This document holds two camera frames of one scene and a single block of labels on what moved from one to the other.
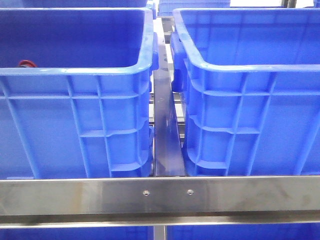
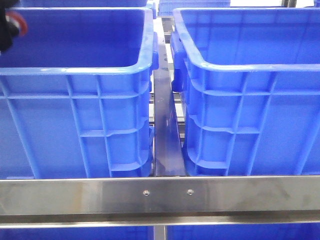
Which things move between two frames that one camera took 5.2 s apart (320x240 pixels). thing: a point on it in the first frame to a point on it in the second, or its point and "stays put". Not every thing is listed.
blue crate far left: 84,3 stays put
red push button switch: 27,63 to 16,19
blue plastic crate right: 251,81 stays put
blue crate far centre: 165,7 stays put
